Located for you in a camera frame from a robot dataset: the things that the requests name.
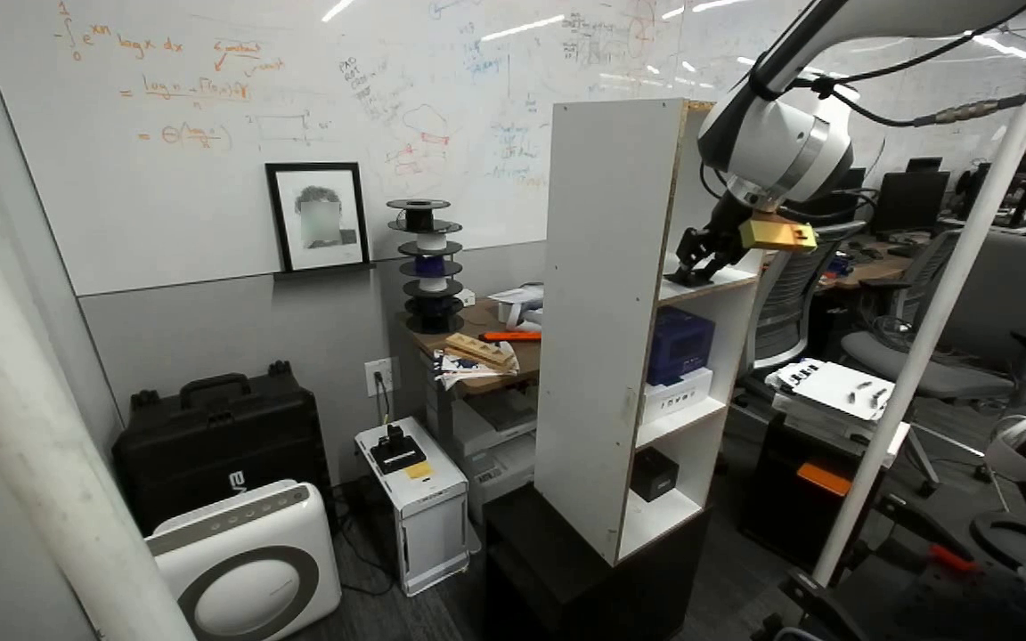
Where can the white paper tray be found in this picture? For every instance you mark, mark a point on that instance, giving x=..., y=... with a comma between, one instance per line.
x=834, y=390

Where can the large white whiteboard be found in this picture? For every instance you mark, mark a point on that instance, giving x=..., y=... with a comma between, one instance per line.
x=181, y=145

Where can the black framed portrait picture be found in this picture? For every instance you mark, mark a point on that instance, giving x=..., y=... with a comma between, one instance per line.
x=319, y=220

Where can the stack of filament spools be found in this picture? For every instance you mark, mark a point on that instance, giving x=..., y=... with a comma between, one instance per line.
x=426, y=267

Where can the white air purifier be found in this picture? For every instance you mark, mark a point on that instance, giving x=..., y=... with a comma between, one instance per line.
x=247, y=564

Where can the cluttered brown desk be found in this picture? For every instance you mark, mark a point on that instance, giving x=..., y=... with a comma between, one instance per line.
x=479, y=368

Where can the thick white pole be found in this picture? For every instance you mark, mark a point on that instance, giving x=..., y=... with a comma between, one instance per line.
x=37, y=451

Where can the small black box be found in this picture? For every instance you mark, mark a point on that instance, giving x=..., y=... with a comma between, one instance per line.
x=652, y=471

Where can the white box device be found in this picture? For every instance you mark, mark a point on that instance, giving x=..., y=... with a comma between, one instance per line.
x=426, y=523

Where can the black hard carrying case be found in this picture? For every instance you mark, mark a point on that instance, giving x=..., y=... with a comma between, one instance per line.
x=223, y=439

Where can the white box under blue box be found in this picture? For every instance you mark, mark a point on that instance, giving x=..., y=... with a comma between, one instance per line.
x=677, y=393

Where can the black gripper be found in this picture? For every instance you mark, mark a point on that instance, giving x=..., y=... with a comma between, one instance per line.
x=730, y=220

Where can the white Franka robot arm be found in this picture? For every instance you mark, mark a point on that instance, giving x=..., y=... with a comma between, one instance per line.
x=793, y=149

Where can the black stand under shelf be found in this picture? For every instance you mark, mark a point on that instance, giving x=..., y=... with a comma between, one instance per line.
x=561, y=583

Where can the black cabinet with orange label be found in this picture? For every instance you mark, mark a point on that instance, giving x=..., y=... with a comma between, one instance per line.
x=800, y=500

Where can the thin white pole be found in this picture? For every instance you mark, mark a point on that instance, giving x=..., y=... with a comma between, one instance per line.
x=952, y=286

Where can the white wooden shelf unit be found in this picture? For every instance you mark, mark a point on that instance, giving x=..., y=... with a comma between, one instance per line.
x=603, y=306

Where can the dark blue box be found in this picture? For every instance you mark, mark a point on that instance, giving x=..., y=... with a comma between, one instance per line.
x=677, y=344

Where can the grey office chair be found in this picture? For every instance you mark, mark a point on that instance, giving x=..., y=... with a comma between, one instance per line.
x=1013, y=296

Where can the yellowish wrist camera mount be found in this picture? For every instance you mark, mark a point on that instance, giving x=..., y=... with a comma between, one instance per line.
x=781, y=234

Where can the black device on cabinet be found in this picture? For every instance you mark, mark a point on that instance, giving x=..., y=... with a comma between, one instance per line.
x=397, y=451

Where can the black computer monitor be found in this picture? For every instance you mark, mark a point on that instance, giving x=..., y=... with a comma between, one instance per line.
x=905, y=202

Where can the white wall outlet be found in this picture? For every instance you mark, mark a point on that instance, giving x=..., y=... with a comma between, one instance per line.
x=380, y=374

